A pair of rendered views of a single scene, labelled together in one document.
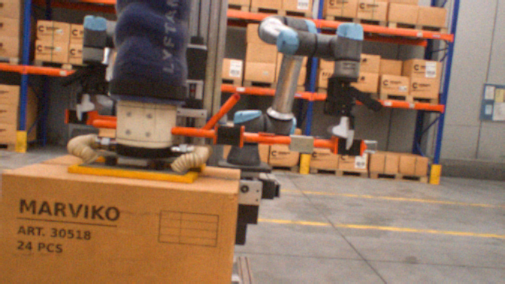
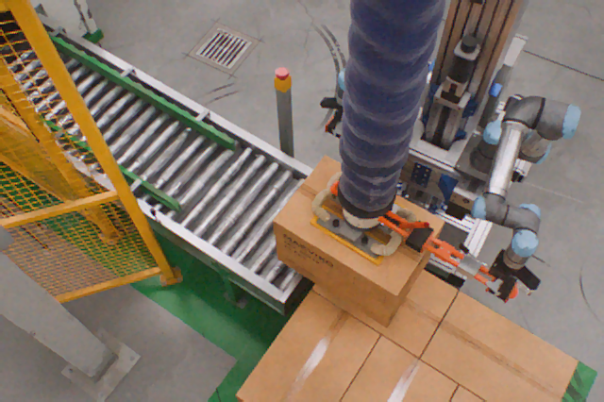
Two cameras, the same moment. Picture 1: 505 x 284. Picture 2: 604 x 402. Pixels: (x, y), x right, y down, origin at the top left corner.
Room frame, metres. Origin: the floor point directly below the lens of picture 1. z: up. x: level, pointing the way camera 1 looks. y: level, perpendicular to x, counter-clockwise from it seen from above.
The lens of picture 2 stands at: (0.23, -0.16, 3.28)
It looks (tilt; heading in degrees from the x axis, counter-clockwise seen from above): 61 degrees down; 35
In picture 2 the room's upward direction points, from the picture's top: straight up
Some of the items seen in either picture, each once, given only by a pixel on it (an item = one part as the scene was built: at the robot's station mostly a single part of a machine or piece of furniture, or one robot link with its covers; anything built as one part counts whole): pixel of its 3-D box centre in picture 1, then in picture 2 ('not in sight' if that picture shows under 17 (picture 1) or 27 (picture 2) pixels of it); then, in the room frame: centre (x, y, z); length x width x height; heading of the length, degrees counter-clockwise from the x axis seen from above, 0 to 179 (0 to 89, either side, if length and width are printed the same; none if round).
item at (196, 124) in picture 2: not in sight; (127, 77); (1.53, 2.03, 0.60); 1.60 x 0.10 x 0.09; 91
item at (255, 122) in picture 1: (248, 125); (498, 138); (1.88, 0.02, 1.20); 0.13 x 0.12 x 0.14; 104
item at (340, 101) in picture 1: (341, 98); (506, 265); (1.29, -0.25, 1.34); 0.09 x 0.08 x 0.12; 90
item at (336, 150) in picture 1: (346, 146); (501, 287); (1.28, -0.28, 1.20); 0.08 x 0.07 x 0.05; 89
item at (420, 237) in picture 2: (229, 135); (419, 236); (1.29, 0.07, 1.20); 0.10 x 0.08 x 0.06; 179
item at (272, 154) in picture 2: not in sight; (185, 108); (1.59, 1.68, 0.50); 2.31 x 0.05 x 0.19; 91
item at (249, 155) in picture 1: (244, 152); (489, 153); (1.88, 0.03, 1.09); 0.15 x 0.15 x 0.10
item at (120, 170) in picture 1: (134, 167); (349, 233); (1.20, 0.32, 1.10); 0.34 x 0.10 x 0.05; 89
